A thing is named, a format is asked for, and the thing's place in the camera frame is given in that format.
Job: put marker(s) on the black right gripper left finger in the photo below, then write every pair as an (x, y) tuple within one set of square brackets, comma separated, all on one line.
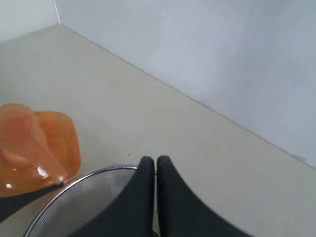
[(130, 214)]

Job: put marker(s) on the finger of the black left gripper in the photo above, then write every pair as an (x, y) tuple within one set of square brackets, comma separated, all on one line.
[(10, 205)]

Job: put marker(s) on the orange dish soap pump bottle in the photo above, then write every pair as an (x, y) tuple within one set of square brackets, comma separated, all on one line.
[(38, 149)]

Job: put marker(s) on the steel mesh colander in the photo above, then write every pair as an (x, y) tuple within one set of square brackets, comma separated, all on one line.
[(80, 202)]

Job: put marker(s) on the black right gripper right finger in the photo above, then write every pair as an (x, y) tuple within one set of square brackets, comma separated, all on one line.
[(181, 213)]

